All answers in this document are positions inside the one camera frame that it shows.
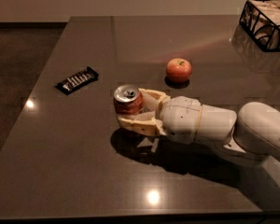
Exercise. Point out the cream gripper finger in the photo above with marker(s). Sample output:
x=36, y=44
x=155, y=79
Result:
x=154, y=100
x=143, y=123

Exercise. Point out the red coke can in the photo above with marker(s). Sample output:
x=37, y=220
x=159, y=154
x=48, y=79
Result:
x=128, y=100

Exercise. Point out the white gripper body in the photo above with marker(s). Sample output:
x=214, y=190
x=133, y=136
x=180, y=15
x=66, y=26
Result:
x=181, y=116

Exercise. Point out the white napkins in basket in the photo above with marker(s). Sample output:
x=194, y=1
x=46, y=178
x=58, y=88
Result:
x=272, y=19

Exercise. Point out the red apple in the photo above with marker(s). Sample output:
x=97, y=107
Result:
x=178, y=70

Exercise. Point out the black candy bar wrapper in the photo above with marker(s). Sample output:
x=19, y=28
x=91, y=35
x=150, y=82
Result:
x=77, y=81

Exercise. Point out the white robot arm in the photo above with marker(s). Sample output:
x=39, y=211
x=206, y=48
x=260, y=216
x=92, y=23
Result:
x=229, y=147

